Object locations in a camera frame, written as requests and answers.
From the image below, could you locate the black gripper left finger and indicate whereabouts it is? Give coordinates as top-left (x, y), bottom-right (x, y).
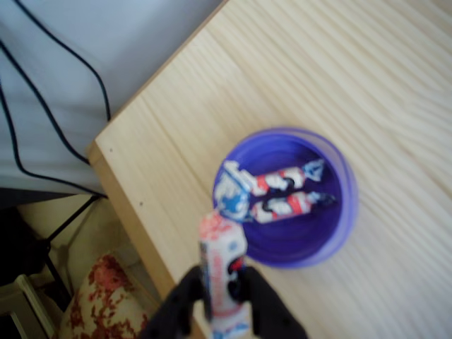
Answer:
top-left (141, 265), bottom-right (213, 339)

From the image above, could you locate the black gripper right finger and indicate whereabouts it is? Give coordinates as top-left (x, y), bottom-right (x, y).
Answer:
top-left (242, 266), bottom-right (308, 339)

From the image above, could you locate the red white blue candy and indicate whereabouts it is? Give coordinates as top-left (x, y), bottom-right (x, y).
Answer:
top-left (222, 158), bottom-right (326, 197)
top-left (197, 172), bottom-right (256, 339)
top-left (246, 191), bottom-right (338, 225)

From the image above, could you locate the purple plastic bowl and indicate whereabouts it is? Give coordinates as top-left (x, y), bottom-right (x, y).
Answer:
top-left (213, 126), bottom-right (359, 270)

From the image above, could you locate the floral red white cushion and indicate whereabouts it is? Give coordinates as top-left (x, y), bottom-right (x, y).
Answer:
top-left (58, 254), bottom-right (151, 339)

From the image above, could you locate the black metal stand leg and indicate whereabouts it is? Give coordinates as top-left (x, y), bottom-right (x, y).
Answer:
top-left (44, 194), bottom-right (109, 308)

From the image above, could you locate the white furniture frame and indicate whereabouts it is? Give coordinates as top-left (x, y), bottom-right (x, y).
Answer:
top-left (0, 274), bottom-right (54, 339)

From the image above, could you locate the black cable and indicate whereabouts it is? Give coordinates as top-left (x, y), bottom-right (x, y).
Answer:
top-left (0, 81), bottom-right (108, 198)
top-left (13, 0), bottom-right (112, 121)
top-left (0, 40), bottom-right (91, 165)

